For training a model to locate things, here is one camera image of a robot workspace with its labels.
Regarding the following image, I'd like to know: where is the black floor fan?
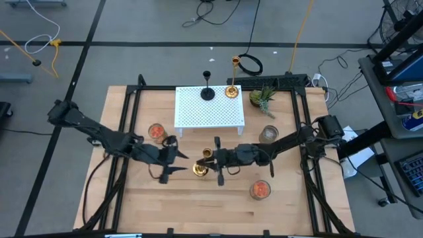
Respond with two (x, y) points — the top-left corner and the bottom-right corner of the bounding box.
(367, 0), (423, 54)

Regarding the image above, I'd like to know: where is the grey glass candle jar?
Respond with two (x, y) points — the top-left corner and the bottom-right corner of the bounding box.
(258, 125), (280, 145)

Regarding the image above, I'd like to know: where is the yellow hanging power cable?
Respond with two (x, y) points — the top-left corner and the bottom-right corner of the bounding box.
(288, 0), (315, 73)

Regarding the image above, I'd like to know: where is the black power strip box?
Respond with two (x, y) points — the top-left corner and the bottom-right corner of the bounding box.
(226, 73), (311, 89)

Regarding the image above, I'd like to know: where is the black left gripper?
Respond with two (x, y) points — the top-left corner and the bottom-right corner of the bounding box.
(132, 135), (190, 184)

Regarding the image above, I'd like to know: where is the black aluminium table frame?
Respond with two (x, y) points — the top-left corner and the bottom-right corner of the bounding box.
(79, 74), (356, 237)

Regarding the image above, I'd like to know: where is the loose black floor cable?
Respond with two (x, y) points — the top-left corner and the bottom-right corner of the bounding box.
(182, 0), (242, 28)

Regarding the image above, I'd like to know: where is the yellow extension cord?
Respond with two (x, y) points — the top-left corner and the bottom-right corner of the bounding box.
(0, 29), (63, 79)

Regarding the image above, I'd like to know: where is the red handled tool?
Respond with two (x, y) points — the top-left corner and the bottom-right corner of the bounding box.
(385, 86), (423, 108)

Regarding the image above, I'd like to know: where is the black stand beam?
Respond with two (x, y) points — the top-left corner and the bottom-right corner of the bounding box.
(336, 120), (397, 159)

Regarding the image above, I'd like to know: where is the white perforated metal riser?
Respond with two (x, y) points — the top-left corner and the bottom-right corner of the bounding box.
(174, 85), (246, 138)

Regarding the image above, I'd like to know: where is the coiled black floor cable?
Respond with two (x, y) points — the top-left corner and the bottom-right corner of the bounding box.
(237, 0), (264, 77)

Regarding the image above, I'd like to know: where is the white floor cable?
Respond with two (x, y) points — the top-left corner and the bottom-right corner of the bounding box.
(24, 0), (61, 56)

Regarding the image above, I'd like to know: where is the orange heart label candle jar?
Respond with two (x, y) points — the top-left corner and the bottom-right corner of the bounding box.
(147, 123), (169, 144)

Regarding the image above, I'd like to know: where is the blue yellow spray can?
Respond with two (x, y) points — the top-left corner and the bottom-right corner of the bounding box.
(401, 108), (423, 132)

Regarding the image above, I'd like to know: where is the white power adapter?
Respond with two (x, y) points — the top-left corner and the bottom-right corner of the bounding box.
(312, 73), (330, 102)

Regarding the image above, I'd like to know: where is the black computer keyboard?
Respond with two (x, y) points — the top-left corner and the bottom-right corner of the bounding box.
(395, 150), (423, 198)

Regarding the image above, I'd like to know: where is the grey equipment cart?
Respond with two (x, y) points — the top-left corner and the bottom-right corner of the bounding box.
(358, 54), (423, 139)

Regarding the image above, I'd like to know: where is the gold brass candlestick holder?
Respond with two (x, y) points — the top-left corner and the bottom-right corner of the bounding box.
(192, 147), (213, 178)
(225, 56), (241, 99)

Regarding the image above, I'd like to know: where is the grey table foot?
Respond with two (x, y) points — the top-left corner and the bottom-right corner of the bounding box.
(0, 73), (33, 84)

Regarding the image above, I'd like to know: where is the black candlestick holder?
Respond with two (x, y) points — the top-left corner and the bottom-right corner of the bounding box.
(200, 70), (216, 102)

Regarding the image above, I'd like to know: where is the white paper sheet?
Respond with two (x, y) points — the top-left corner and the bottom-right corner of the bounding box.
(340, 125), (376, 179)

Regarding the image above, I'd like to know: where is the potted succulent plant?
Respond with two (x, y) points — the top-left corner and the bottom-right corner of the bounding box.
(249, 85), (278, 120)

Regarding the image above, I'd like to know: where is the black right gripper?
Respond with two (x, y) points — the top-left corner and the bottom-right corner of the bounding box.
(196, 137), (265, 186)

